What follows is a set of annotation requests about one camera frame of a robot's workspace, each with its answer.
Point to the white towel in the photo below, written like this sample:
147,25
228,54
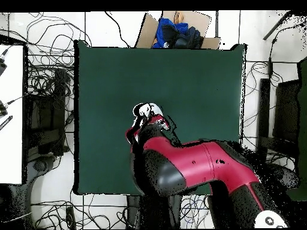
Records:
146,110

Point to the white desk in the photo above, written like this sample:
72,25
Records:
12,143

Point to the black power strip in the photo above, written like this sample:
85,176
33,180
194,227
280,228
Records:
70,218

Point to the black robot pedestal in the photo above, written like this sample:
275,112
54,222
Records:
153,210

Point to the dark green table cloth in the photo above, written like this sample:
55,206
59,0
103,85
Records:
108,83

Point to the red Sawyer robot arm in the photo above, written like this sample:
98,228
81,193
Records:
196,163

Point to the brown cardboard box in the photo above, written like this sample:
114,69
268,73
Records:
146,33

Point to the blue garment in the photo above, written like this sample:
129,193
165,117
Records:
165,22

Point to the black labelled bar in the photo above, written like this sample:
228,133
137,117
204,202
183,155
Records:
6,122

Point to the dark navy garment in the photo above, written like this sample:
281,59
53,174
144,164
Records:
189,38

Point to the black device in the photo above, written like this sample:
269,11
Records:
2,66
2,110

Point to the black rod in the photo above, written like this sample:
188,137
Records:
278,25

